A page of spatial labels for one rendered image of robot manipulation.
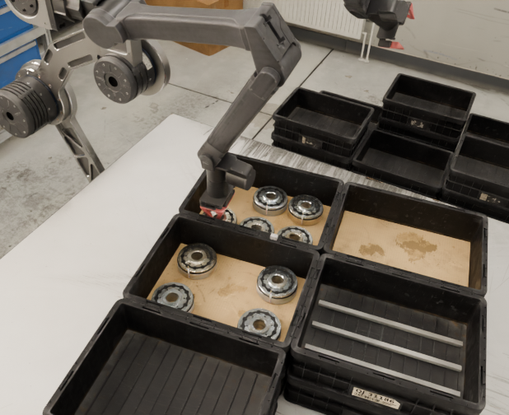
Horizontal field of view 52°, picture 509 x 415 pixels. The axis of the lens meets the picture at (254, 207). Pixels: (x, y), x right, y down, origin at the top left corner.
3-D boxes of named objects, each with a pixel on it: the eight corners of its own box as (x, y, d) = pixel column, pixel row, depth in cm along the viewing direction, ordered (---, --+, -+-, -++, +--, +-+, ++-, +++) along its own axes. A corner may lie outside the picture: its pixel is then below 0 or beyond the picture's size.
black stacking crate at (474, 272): (316, 281, 139) (322, 252, 131) (339, 210, 160) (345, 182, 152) (469, 325, 131) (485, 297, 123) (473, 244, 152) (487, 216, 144)
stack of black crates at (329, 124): (265, 189, 268) (271, 114, 237) (289, 158, 288) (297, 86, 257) (338, 216, 256) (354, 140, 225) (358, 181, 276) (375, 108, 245)
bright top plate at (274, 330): (233, 340, 119) (233, 338, 119) (243, 305, 127) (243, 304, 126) (276, 350, 118) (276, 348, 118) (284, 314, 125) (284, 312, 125)
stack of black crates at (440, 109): (365, 170, 282) (382, 98, 252) (380, 142, 303) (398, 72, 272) (438, 195, 270) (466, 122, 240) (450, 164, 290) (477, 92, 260)
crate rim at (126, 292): (120, 302, 120) (119, 296, 118) (176, 217, 141) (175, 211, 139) (287, 356, 111) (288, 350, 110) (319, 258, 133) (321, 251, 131)
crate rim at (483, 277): (320, 258, 133) (321, 251, 131) (344, 186, 154) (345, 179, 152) (483, 303, 124) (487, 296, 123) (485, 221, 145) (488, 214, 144)
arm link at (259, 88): (283, 29, 97) (258, 65, 92) (308, 48, 98) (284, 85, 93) (211, 132, 134) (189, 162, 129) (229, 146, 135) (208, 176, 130)
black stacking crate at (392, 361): (284, 378, 118) (289, 351, 110) (316, 282, 139) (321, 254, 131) (465, 438, 110) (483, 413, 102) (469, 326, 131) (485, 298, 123)
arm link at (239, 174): (215, 129, 131) (198, 153, 127) (256, 142, 127) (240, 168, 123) (221, 160, 141) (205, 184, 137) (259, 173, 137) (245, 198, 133)
